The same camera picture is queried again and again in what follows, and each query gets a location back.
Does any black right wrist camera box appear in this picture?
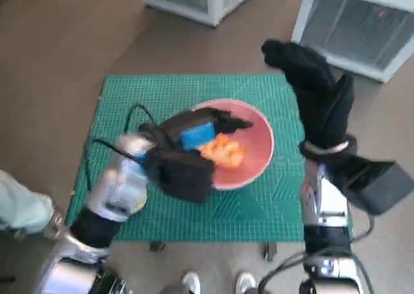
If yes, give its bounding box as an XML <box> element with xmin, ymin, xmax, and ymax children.
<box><xmin>344</xmin><ymin>154</ymin><xmax>414</xmax><ymax>216</ymax></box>

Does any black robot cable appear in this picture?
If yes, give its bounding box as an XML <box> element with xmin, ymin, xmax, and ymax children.
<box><xmin>124</xmin><ymin>103</ymin><xmax>162</xmax><ymax>136</ymax></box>
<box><xmin>351</xmin><ymin>215</ymin><xmax>376</xmax><ymax>242</ymax></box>
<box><xmin>351</xmin><ymin>253</ymin><xmax>375</xmax><ymax>294</ymax></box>
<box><xmin>257</xmin><ymin>251</ymin><xmax>308</xmax><ymax>294</ymax></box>
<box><xmin>84</xmin><ymin>139</ymin><xmax>136</xmax><ymax>191</ymax></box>

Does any large white mesh cabinet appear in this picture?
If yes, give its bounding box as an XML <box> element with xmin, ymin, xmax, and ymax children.
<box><xmin>290</xmin><ymin>0</ymin><xmax>414</xmax><ymax>83</ymax></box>

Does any pink bowl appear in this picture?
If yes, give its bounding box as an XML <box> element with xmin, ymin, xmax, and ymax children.
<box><xmin>192</xmin><ymin>99</ymin><xmax>275</xmax><ymax>191</ymax></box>

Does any small white mesh cabinet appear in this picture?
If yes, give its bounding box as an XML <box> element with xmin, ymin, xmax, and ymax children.
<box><xmin>138</xmin><ymin>0</ymin><xmax>267</xmax><ymax>27</ymax></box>

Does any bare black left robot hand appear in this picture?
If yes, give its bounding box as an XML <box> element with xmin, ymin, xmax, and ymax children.
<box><xmin>161</xmin><ymin>107</ymin><xmax>255</xmax><ymax>152</ymax></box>

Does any green cutting mat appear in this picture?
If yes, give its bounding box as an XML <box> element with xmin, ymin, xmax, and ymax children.
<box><xmin>64</xmin><ymin>74</ymin><xmax>355</xmax><ymax>243</ymax></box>

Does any person's leg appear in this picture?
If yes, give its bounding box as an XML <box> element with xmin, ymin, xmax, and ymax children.
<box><xmin>0</xmin><ymin>169</ymin><xmax>54</xmax><ymax>233</ymax></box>

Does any person's beige shoe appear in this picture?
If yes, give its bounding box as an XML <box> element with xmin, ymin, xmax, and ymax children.
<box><xmin>43</xmin><ymin>209</ymin><xmax>67</xmax><ymax>242</ymax></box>

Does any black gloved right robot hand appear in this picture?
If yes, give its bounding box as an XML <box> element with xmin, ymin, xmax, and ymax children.
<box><xmin>261</xmin><ymin>39</ymin><xmax>355</xmax><ymax>151</ymax></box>

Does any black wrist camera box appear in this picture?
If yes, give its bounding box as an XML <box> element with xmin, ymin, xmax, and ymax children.
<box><xmin>344</xmin><ymin>154</ymin><xmax>414</xmax><ymax>216</ymax></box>
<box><xmin>154</xmin><ymin>151</ymin><xmax>216</xmax><ymax>204</ymax></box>

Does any person's white shoe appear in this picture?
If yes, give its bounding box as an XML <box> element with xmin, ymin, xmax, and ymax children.
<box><xmin>235</xmin><ymin>271</ymin><xmax>258</xmax><ymax>294</ymax></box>
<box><xmin>181</xmin><ymin>271</ymin><xmax>201</xmax><ymax>294</ymax></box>

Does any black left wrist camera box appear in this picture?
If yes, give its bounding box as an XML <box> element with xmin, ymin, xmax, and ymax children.
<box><xmin>154</xmin><ymin>151</ymin><xmax>216</xmax><ymax>204</ymax></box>

